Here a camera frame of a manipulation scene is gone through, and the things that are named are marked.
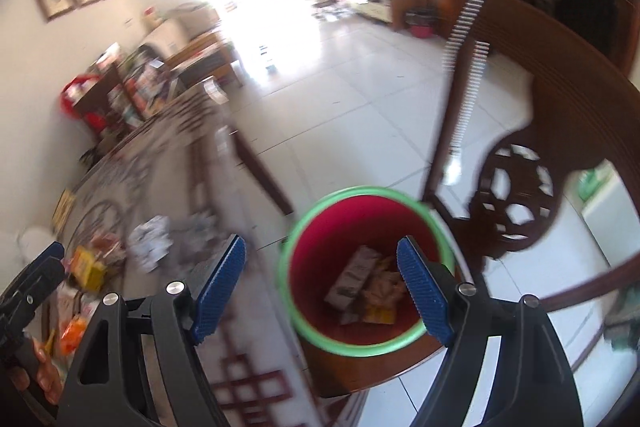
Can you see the white carton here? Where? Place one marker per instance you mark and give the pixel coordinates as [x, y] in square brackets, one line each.
[350, 279]

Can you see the crumpled white printed paper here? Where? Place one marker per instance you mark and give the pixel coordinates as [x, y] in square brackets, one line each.
[150, 242]

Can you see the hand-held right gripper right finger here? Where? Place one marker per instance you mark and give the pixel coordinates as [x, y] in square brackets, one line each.
[422, 292]

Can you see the low coffee table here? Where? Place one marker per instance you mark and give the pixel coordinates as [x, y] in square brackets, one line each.
[372, 2]

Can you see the green plastic bag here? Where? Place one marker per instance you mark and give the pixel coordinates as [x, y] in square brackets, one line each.
[592, 184]

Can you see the tan flat box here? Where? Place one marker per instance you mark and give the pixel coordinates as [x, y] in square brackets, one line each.
[62, 209]

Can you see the person's left hand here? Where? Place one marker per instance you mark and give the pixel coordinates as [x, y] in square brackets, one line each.
[30, 364]

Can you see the carved wooden chair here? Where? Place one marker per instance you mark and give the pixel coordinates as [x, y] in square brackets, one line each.
[550, 82]

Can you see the cluttered wooden shelf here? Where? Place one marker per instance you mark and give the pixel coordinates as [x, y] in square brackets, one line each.
[130, 97]

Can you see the orange snack packet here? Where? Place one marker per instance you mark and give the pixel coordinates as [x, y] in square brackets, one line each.
[72, 337]

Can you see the red snack packet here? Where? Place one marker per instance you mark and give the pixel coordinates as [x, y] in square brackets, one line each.
[105, 244]

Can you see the yellow drink carton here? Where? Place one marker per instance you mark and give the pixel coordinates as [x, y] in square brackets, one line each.
[87, 269]

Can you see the red bin with green rim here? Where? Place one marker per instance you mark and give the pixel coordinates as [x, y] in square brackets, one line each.
[320, 232]

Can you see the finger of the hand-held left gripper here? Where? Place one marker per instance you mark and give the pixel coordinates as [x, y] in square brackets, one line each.
[50, 252]

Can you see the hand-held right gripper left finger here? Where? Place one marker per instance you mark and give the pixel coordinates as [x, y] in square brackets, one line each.
[220, 287]

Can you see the red basin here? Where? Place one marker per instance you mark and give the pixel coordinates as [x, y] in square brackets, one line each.
[421, 31]

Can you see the white covered appliance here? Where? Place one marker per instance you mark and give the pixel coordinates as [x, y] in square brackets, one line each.
[172, 29]

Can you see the white box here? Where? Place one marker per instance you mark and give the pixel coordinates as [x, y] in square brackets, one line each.
[612, 222]

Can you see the red plastic bag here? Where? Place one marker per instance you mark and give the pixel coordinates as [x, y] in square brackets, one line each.
[75, 99]

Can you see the yellow snack wrapper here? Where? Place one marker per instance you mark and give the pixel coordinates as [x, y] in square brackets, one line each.
[385, 294]

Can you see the wooden bench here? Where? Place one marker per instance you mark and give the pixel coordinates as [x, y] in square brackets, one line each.
[210, 57]

